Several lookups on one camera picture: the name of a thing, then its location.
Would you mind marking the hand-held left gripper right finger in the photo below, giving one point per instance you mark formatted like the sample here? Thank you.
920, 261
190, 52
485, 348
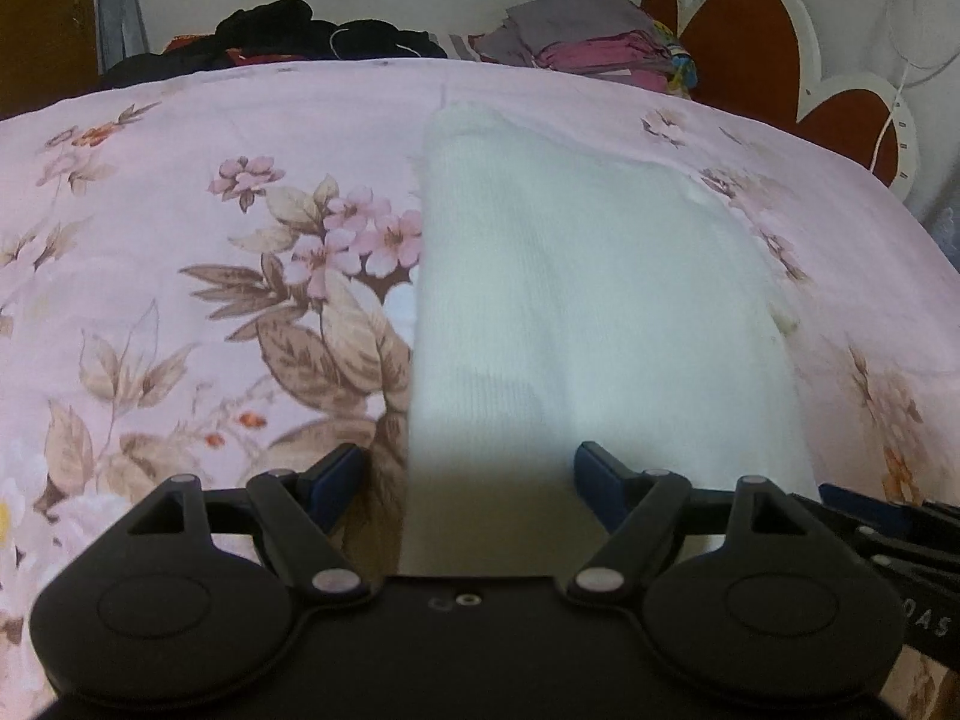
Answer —
600, 476

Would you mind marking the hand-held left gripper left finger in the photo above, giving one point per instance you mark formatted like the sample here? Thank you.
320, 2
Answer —
337, 481

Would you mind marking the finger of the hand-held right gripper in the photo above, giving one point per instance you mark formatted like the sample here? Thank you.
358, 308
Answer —
844, 496
900, 551

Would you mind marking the white knit cloth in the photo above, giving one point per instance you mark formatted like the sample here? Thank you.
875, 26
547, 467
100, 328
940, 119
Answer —
585, 277

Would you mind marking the stack of folded clothes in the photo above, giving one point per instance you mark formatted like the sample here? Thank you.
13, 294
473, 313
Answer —
592, 41

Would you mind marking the pile of black clothes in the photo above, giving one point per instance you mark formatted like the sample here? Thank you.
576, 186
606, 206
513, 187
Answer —
300, 34

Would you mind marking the pink floral bed sheet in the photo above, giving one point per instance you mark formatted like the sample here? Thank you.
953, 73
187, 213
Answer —
187, 202

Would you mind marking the red cloth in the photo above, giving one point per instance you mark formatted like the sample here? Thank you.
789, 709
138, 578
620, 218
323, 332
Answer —
259, 56

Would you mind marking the white and brown headboard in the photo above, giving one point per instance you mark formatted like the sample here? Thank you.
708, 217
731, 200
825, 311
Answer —
742, 45

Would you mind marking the brown wooden wardrobe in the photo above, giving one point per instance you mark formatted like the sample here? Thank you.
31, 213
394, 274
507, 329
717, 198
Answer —
45, 22

